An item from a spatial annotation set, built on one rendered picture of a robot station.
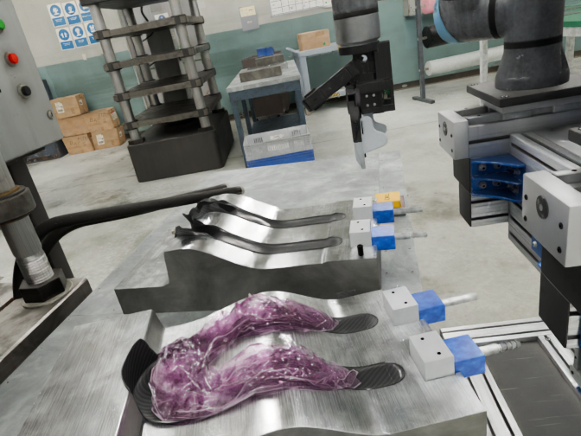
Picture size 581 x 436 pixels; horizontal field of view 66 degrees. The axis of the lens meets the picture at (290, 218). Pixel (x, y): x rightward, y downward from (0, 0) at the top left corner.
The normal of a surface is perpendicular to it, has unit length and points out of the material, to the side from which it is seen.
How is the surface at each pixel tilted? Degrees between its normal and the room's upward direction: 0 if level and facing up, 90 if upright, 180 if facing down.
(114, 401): 0
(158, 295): 90
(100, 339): 0
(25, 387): 0
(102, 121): 88
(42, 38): 90
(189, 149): 90
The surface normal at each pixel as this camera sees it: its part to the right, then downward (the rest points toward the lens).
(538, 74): -0.32, 0.14
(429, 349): -0.18, -0.90
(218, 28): 0.03, 0.39
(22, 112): 0.97, -0.09
